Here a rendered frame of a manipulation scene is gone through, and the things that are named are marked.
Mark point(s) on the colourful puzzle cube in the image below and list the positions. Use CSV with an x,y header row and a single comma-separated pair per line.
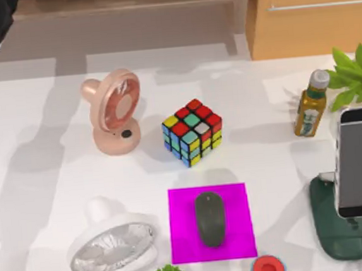
x,y
193,134

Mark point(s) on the pink desk fan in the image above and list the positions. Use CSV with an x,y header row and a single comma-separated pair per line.
x,y
116,116

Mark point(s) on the dark grey computer mouse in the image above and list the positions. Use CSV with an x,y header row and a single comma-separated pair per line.
x,y
210,218

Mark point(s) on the magenta square mat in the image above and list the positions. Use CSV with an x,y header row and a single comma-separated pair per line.
x,y
182,224

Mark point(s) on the wooden open shelf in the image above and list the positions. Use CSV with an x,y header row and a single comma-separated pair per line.
x,y
126,19

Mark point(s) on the white desk fan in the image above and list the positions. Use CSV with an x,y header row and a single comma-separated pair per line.
x,y
114,246

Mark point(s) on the yellow bottle grey cap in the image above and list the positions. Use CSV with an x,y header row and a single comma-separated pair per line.
x,y
310,111

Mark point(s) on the red and blue can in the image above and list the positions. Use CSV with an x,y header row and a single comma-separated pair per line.
x,y
268,269

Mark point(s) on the wooden cupboard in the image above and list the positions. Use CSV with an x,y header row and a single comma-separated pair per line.
x,y
314,32

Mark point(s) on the dark green phone stand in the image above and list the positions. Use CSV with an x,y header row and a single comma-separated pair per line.
x,y
338,226

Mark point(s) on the green leafy plant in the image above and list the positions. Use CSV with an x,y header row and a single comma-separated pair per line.
x,y
358,75

